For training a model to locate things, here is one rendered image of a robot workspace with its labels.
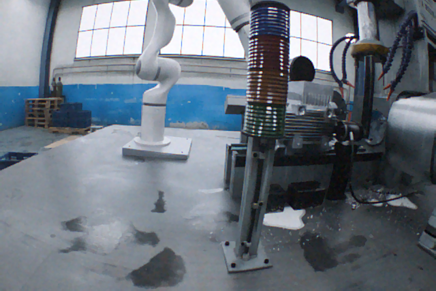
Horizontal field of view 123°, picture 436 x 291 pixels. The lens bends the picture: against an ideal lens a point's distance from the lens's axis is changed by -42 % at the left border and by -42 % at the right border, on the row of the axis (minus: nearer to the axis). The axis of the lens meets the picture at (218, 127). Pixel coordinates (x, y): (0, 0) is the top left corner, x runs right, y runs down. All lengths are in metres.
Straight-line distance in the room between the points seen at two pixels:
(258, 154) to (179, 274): 0.23
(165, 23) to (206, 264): 0.93
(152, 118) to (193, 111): 5.28
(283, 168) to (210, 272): 0.36
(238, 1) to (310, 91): 0.36
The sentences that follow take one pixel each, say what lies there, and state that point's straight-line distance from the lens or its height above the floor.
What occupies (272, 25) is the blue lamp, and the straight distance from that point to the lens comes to 0.28.
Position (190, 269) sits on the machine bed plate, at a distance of 0.37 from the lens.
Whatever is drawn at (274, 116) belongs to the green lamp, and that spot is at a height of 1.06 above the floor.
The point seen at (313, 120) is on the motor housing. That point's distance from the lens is 0.58.
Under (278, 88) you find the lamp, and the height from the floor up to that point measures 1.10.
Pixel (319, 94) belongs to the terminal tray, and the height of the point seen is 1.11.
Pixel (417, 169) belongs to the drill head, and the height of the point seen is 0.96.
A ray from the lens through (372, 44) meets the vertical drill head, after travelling 0.84.
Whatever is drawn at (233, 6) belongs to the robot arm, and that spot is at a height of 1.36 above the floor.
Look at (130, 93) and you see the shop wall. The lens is 6.65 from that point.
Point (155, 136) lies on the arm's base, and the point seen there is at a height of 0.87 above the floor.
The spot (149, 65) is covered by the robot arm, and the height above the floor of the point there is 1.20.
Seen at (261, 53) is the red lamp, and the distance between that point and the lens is 0.27.
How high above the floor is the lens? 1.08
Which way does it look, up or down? 9 degrees down
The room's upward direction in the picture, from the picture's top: 4 degrees clockwise
